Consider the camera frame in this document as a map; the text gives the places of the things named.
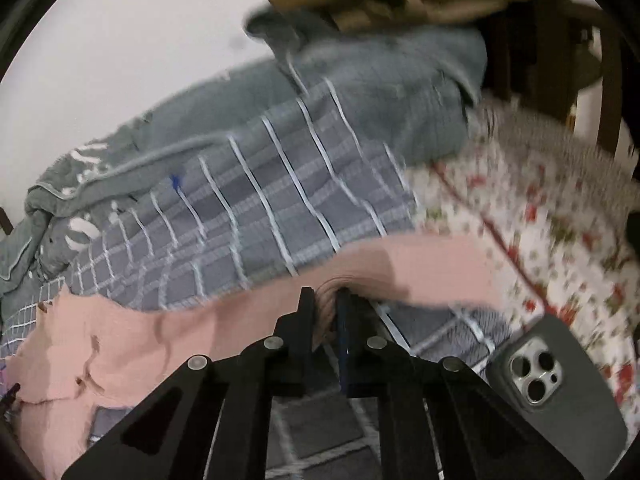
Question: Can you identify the pink knit garment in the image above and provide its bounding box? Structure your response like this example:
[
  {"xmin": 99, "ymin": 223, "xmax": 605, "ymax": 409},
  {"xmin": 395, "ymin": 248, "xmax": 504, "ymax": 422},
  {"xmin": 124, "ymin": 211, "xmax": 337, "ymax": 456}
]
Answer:
[{"xmin": 6, "ymin": 233, "xmax": 500, "ymax": 479}]

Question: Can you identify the smartphone in grey case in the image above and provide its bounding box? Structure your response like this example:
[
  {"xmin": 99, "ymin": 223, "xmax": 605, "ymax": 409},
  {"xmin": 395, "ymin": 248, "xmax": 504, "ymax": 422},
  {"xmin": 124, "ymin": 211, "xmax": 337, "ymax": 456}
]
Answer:
[{"xmin": 486, "ymin": 314, "xmax": 628, "ymax": 479}]

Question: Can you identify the floral bed sheet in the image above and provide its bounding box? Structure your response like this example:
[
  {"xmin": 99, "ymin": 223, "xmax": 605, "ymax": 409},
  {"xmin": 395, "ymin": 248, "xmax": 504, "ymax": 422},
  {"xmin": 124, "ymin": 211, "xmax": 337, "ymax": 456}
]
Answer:
[{"xmin": 406, "ymin": 100, "xmax": 639, "ymax": 424}]

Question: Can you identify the grey checkered blanket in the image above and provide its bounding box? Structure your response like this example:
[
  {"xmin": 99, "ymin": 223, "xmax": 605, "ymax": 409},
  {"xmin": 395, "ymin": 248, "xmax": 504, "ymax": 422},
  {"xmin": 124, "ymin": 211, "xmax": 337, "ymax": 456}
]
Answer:
[{"xmin": 1, "ymin": 66, "xmax": 510, "ymax": 479}]

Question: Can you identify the grey-green fleece blanket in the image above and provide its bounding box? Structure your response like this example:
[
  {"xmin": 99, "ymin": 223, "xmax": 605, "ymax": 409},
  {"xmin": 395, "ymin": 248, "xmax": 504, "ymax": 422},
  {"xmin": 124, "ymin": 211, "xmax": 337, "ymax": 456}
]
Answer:
[{"xmin": 1, "ymin": 11, "xmax": 487, "ymax": 309}]

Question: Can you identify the dark wooden headboard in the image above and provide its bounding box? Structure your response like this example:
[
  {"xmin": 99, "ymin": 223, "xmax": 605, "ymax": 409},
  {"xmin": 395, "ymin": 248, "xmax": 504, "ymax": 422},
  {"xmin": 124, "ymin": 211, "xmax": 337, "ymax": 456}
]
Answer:
[{"xmin": 475, "ymin": 0, "xmax": 623, "ymax": 155}]

